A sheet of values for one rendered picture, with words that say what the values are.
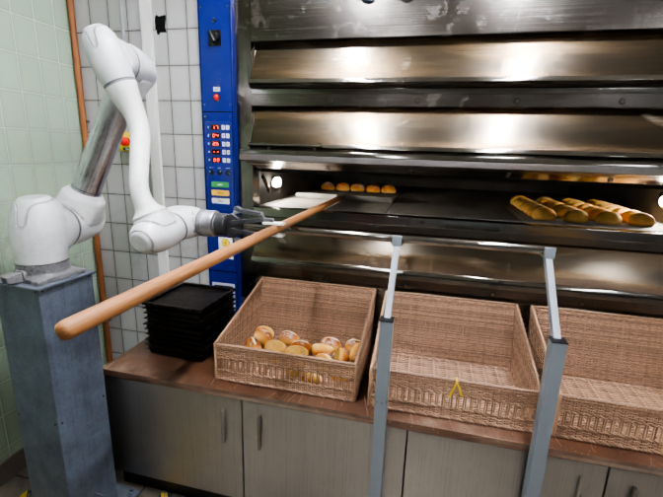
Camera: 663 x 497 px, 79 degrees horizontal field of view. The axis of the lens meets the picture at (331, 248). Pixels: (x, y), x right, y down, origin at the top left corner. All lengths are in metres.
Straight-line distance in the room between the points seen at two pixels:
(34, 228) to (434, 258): 1.47
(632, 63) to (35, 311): 2.19
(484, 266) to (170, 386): 1.35
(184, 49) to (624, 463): 2.24
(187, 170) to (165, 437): 1.17
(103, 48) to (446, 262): 1.45
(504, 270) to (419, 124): 0.70
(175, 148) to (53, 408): 1.17
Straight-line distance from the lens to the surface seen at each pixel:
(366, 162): 1.62
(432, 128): 1.75
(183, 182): 2.10
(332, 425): 1.55
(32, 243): 1.61
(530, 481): 1.54
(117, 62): 1.51
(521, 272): 1.84
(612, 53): 1.89
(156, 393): 1.81
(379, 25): 1.83
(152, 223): 1.30
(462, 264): 1.81
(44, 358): 1.68
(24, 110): 2.23
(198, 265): 0.91
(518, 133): 1.78
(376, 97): 1.78
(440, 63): 1.78
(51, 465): 1.94
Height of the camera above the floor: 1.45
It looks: 14 degrees down
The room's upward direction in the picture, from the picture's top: 2 degrees clockwise
